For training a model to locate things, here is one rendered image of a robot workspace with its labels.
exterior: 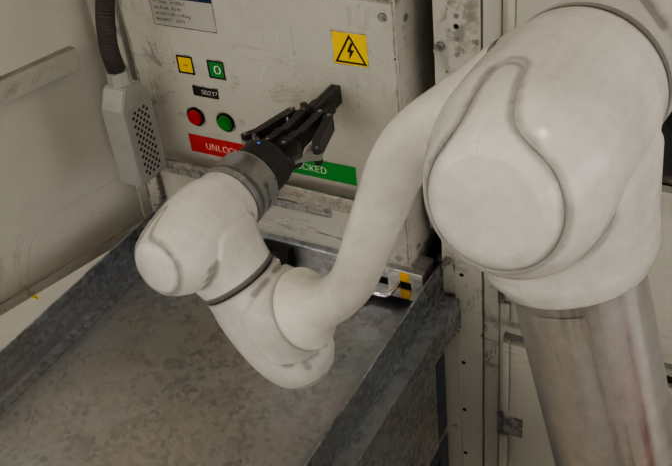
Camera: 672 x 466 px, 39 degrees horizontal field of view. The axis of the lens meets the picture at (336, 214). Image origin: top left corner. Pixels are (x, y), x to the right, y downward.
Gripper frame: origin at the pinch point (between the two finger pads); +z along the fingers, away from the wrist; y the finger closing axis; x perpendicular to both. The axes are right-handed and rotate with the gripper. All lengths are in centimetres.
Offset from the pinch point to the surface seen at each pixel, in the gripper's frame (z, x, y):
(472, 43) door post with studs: 7.7, 8.8, 19.9
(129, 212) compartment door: 5, -36, -51
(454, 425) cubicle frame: 7, -70, 15
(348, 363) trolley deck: -12.9, -38.3, 6.5
